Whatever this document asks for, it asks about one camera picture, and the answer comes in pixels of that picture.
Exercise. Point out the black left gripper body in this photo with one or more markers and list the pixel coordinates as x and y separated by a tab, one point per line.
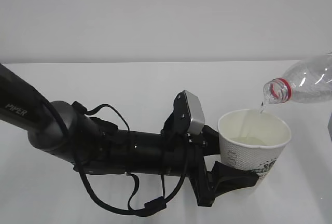
181	157

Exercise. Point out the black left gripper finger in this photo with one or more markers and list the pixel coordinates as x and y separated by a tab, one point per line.
210	142
226	179

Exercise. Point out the white paper cup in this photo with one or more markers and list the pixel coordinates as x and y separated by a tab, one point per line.
252	141

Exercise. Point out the clear water bottle red label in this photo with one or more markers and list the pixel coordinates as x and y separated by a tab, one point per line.
307	82

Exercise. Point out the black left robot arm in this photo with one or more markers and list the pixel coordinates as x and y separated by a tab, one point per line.
98	147

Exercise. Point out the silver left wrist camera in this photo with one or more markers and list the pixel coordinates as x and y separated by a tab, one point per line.
187	115

